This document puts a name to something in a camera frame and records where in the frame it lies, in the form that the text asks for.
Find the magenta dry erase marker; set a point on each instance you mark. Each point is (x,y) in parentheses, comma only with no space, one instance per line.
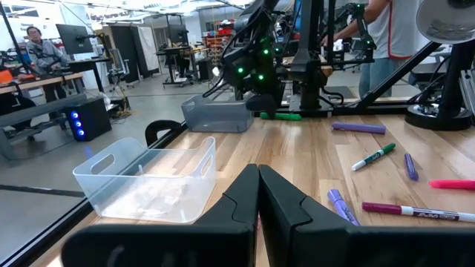
(382,208)

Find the thick green marker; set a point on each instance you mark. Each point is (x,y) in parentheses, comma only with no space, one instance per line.
(285,116)

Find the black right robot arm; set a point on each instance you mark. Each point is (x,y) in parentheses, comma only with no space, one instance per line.
(310,55)

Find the black partition panel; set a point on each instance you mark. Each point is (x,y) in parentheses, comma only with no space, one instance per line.
(124,52)

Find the grey office chair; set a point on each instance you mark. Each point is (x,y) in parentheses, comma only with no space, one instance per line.
(118,63)

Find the lilac Sharpie highlighter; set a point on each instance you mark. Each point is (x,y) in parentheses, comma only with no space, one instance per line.
(339,204)

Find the black computer tower blue lights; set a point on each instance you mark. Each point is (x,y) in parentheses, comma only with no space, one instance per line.
(92,118)

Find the thick purple marker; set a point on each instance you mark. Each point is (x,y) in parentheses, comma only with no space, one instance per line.
(360,128)

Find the black standing desk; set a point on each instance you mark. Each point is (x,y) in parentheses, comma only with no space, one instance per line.
(174,50)

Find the red storage shelf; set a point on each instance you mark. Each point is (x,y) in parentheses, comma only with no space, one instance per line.
(224,31)

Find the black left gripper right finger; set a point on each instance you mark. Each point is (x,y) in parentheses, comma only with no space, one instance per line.
(334,246)

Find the grey translucent plastic bin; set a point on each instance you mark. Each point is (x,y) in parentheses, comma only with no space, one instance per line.
(215,116)

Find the green dry erase marker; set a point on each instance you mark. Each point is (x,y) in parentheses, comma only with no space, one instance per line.
(382,150)

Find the thin black robot arm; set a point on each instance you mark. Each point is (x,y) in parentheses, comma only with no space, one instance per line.
(365,33)

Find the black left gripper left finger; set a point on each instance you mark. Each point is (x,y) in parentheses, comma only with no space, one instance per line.
(167,244)

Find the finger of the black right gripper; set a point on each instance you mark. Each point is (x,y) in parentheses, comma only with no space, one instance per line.
(261,104)

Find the black monitor on arm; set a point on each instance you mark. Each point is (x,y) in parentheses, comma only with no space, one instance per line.
(74,39)

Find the person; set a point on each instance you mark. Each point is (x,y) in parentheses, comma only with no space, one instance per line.
(42,53)
(397,33)

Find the wooden desk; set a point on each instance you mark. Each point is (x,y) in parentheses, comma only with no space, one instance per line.
(44,81)

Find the purple translucent highlighter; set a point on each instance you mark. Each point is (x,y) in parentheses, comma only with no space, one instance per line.
(410,167)

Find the clear plastic bin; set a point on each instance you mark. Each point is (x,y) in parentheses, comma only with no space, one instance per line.
(111,193)

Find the pink translucent highlighter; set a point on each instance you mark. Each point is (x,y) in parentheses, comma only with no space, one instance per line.
(452,184)

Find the grey metal bench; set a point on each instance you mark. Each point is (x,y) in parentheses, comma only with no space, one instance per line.
(37,111)

